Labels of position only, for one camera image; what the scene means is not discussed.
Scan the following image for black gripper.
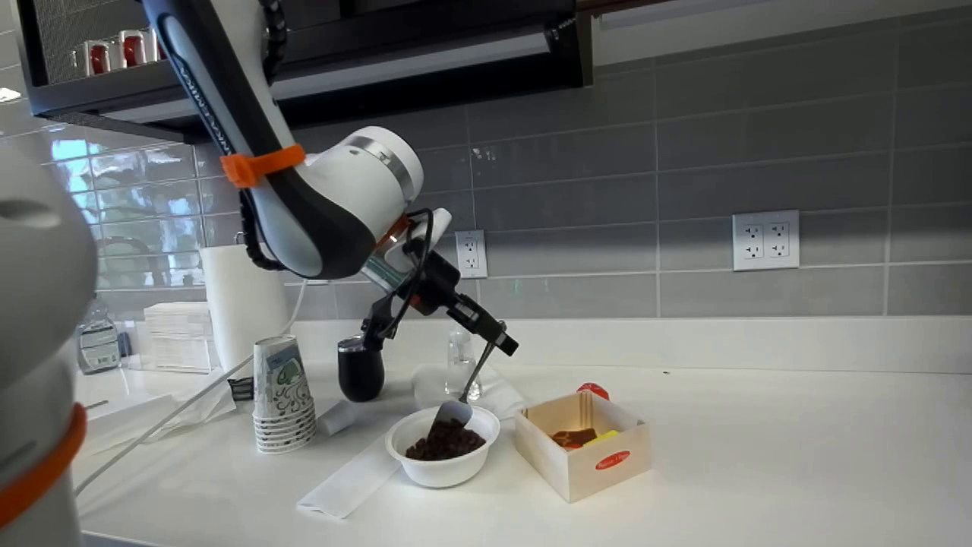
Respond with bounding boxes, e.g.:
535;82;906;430
362;222;519;355

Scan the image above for metal spoon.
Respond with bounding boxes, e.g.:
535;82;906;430
436;343;495;430

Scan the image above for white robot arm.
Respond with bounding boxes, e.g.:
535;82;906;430
139;0;519;355

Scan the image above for brown beans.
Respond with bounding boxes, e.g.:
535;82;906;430
407;426;483;462

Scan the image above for white bowl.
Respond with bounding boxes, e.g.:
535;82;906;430
385;407;503;491

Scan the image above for black tumbler cup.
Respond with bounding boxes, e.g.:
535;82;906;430
337;337;385;401

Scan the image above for patterned paper cup stack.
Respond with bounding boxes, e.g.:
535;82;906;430
253;334;316;452

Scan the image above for paper towel roll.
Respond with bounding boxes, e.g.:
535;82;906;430
202;245;293;367

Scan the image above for red toy piece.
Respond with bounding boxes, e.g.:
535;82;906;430
579;384;610;401

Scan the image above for brown toy piece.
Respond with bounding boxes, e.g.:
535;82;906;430
552;430;596;449

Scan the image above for wooden toy box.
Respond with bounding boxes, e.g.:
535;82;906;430
515;384;655;501

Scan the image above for white wall outlet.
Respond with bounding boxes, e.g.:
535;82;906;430
456;230;489;281
734;209;800;271

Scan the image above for grey cable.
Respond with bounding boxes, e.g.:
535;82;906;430
72;353;255;499

